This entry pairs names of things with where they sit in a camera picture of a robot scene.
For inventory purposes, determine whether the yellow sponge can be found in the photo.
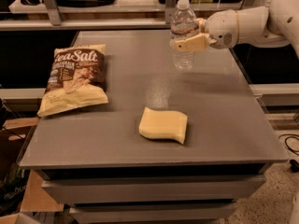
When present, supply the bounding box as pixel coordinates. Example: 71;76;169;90
139;107;188;145

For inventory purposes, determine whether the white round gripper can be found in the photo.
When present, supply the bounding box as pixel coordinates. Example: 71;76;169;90
169;10;238;52

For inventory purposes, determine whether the brown cardboard box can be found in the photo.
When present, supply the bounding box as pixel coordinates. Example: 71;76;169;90
0;118;64;224

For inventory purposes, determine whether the grey drawer cabinet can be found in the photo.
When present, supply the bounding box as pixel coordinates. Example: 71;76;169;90
21;30;288;224

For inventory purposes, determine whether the sea salt chips bag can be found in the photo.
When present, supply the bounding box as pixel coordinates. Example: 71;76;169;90
37;44;108;117

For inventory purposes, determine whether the black cable on floor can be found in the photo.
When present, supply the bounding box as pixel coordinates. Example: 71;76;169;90
278;133;299;174

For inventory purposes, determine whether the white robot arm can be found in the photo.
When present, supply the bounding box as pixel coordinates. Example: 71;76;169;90
170;0;299;224

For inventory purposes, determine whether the clear plastic water bottle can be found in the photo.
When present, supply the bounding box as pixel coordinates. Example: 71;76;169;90
171;0;199;71

